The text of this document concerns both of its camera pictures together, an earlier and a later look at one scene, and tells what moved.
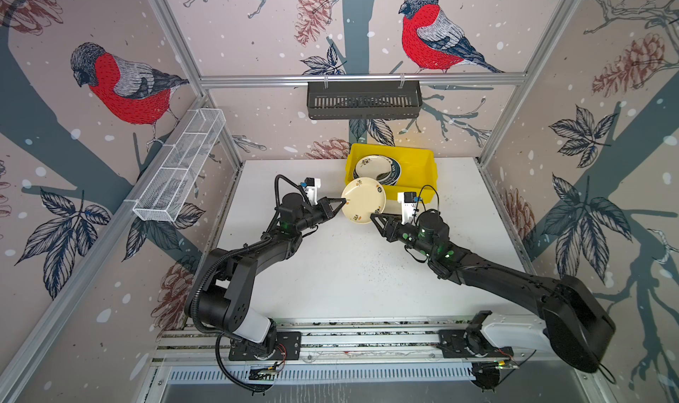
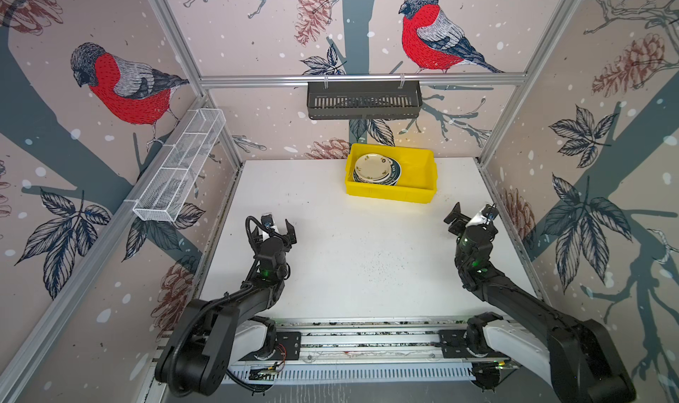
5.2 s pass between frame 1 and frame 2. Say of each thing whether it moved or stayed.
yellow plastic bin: stayed
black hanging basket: stayed
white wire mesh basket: stayed
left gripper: moved
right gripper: moved
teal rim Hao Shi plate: stayed
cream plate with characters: moved
